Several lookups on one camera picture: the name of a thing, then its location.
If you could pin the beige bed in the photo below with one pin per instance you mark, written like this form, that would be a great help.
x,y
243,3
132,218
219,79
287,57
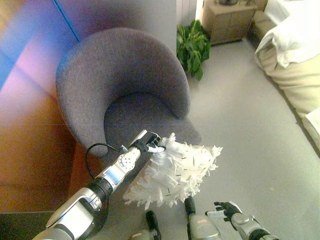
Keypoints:
x,y
297,87

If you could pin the beige wooden nightstand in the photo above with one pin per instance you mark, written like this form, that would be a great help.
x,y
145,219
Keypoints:
x,y
225,22

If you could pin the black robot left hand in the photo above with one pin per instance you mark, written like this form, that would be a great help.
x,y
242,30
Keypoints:
x,y
147,142

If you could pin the grey fabric tub armchair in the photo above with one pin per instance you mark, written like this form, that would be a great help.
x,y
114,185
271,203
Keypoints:
x,y
120,75

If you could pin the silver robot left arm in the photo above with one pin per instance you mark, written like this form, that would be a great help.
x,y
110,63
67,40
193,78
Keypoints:
x,y
110,175

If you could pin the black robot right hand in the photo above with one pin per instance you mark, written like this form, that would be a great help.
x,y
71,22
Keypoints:
x,y
228,208

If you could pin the white fluffy fringed pillow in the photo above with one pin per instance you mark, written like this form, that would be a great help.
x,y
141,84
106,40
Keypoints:
x,y
180,170

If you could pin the green leafy potted plant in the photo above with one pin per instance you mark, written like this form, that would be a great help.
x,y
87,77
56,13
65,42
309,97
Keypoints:
x,y
192,50

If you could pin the silver robot right leg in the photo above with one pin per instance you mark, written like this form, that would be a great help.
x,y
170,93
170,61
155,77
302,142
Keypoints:
x,y
200,222

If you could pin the white duvet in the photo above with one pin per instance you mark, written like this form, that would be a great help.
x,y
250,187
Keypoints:
x,y
292,32

